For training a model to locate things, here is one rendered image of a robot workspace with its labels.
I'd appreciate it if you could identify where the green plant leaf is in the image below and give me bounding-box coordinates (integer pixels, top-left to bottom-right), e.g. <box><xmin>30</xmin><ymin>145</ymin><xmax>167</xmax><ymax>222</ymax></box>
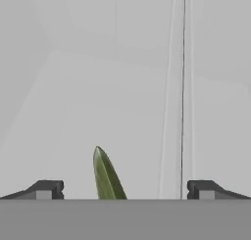
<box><xmin>92</xmin><ymin>145</ymin><xmax>128</xmax><ymax>201</ymax></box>

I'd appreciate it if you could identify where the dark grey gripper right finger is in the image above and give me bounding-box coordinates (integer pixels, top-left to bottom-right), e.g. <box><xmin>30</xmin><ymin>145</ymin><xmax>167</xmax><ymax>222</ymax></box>
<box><xmin>186</xmin><ymin>179</ymin><xmax>251</xmax><ymax>201</ymax></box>

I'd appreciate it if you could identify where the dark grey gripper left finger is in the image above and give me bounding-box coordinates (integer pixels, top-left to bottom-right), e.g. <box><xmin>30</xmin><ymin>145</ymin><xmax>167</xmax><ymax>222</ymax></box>
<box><xmin>0</xmin><ymin>179</ymin><xmax>65</xmax><ymax>201</ymax></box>

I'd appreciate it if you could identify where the pale grey cupboard door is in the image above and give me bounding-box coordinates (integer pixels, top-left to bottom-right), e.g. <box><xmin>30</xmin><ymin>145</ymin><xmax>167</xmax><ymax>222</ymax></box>
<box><xmin>0</xmin><ymin>0</ymin><xmax>186</xmax><ymax>201</ymax></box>
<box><xmin>181</xmin><ymin>0</ymin><xmax>251</xmax><ymax>199</ymax></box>

